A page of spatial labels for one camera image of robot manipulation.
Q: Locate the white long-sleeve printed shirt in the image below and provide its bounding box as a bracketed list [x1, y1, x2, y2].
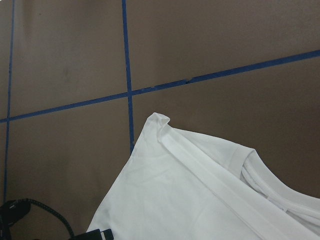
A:
[88, 113, 320, 240]

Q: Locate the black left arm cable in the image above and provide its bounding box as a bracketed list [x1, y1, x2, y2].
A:
[14, 198, 76, 237]

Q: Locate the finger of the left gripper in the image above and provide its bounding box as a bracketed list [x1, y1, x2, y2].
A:
[72, 223, 114, 240]

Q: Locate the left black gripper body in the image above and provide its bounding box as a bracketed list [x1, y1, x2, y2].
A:
[0, 199, 31, 240]

